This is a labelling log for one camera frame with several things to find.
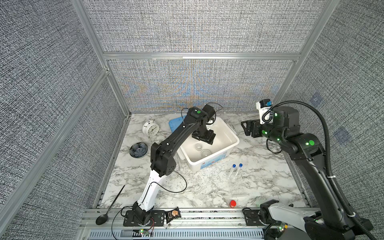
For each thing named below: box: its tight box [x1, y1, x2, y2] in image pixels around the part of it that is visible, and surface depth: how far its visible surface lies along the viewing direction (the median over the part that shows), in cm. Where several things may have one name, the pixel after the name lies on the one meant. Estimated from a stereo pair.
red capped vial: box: [230, 200, 237, 208], surface depth 78 cm
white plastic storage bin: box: [177, 117, 240, 172], surface depth 87 cm
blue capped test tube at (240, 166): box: [233, 163, 243, 180], surface depth 81 cm
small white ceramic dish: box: [194, 143, 203, 151], surface depth 99 cm
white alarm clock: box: [142, 119, 160, 139], surface depth 102 cm
